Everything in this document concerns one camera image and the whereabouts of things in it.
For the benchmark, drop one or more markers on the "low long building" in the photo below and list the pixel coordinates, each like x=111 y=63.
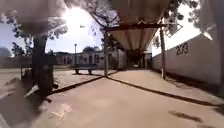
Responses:
x=86 y=59

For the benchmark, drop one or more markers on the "bench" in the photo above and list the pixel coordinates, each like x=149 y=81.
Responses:
x=85 y=68

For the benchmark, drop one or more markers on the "covered walkway shelter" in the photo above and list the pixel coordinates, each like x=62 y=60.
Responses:
x=133 y=33

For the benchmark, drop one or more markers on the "lamp pole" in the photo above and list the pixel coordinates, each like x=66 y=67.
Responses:
x=75 y=50

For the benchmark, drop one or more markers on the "pale concrete pavement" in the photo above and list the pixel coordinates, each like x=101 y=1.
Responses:
x=126 y=103

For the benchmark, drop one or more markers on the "large tree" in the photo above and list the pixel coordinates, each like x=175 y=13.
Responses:
x=41 y=66

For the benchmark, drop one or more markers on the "white building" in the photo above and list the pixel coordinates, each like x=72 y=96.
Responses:
x=193 y=56

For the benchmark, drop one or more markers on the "bare dirt ground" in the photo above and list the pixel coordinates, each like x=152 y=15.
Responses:
x=13 y=83

